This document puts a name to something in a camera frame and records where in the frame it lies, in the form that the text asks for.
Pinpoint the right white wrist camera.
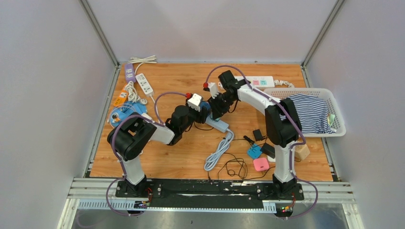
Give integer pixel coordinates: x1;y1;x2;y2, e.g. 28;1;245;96
207;83;220;99

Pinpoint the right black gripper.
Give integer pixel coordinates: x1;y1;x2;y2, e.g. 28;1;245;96
208;92;236;120

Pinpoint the white power strip blue USB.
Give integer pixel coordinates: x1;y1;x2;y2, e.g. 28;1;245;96
245;76;295;90

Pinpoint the white power strip with cord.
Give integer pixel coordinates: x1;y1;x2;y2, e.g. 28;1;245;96
135;73;154;97

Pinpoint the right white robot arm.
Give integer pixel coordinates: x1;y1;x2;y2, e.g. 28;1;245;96
203;71;303;199

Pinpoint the wooden cube adapter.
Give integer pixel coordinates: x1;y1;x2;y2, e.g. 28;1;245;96
295;144;310;160

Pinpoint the black charger with cable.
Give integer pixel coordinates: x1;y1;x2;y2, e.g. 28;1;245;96
207;143;277;185

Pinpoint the white plastic basket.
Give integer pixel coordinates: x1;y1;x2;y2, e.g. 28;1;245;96
264;88;346;138

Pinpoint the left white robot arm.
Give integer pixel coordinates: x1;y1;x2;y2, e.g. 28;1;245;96
107;102;211;197

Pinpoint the dark blue cube adapter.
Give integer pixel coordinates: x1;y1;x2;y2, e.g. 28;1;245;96
200;101;211;111

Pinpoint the pink square charger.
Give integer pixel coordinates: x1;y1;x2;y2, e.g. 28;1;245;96
253;157;270;172

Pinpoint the light blue cable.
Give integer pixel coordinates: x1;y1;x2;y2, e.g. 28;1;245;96
203;129;235;172

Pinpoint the orange power strip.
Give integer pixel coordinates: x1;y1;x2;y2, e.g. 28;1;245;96
113;88;128;107

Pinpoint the small blue charger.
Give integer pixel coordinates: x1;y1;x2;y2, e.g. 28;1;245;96
247;144;262;159

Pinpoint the striped blue white cloth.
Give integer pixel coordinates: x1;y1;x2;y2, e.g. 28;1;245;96
288;94;336;134

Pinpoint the black TP-Link charger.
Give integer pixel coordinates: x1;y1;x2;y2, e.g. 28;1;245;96
229;129;268;146

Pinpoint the light blue power strip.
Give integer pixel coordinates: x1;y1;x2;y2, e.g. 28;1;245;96
205;117;229;133

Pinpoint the purple power strip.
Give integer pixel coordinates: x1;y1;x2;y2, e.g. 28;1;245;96
124;63;136;83

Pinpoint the black mounting rail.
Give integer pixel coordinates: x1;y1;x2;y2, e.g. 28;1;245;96
114;179;304;209

